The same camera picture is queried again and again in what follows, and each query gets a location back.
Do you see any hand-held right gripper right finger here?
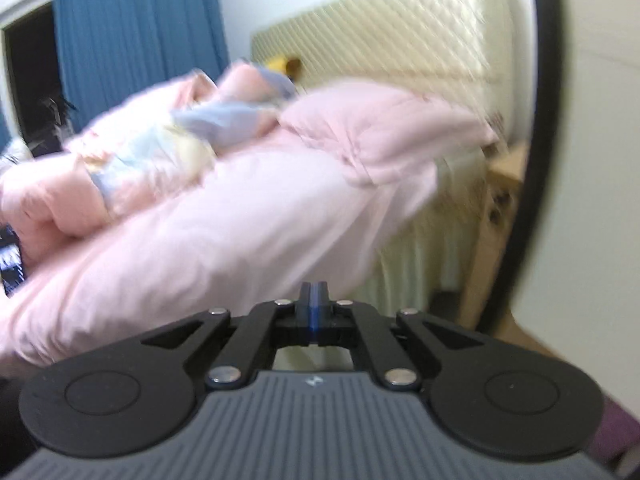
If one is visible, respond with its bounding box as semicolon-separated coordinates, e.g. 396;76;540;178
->
314;282;486;391

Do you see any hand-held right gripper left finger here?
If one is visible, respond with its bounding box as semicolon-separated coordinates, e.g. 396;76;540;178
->
140;282;314;391

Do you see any cream lace bed skirt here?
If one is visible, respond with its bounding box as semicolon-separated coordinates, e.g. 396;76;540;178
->
359;144;502;307

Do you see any pink bed sheet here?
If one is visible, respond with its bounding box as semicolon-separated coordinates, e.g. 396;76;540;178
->
0;75;443;377

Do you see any pink pillow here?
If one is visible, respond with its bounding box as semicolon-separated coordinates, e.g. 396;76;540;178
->
279;81;499;187

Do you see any wooden drawer cabinet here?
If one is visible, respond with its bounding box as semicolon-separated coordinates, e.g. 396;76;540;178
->
459;141;551;357

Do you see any pastel blanket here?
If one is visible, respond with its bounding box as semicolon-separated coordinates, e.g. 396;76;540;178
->
84;59;297;222

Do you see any yellow plush toy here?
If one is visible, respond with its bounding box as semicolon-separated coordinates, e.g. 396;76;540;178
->
266;56;304;82

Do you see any cream quilted headboard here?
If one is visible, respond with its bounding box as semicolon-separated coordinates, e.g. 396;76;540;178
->
250;0;517;107

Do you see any blue curtain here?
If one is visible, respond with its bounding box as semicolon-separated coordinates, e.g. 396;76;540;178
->
51;0;232;134

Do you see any dark window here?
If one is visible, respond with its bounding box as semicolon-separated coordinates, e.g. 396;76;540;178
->
1;1;69;157

